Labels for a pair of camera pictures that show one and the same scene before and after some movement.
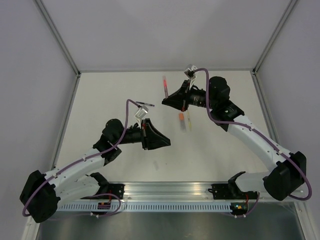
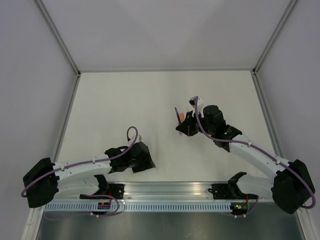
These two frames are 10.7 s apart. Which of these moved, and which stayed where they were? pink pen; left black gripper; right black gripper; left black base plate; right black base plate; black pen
Moved: left black gripper; black pen; pink pen; right black gripper
Stayed: right black base plate; left black base plate
